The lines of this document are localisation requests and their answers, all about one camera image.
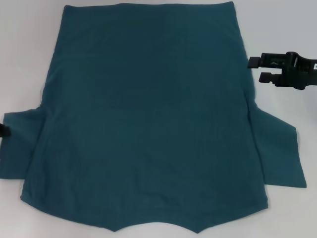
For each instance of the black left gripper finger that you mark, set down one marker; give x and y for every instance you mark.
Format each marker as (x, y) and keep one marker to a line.
(4, 131)

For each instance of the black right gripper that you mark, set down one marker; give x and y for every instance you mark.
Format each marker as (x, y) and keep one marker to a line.
(299, 72)

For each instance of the teal blue t-shirt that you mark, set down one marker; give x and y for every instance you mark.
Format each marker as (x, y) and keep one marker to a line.
(153, 111)

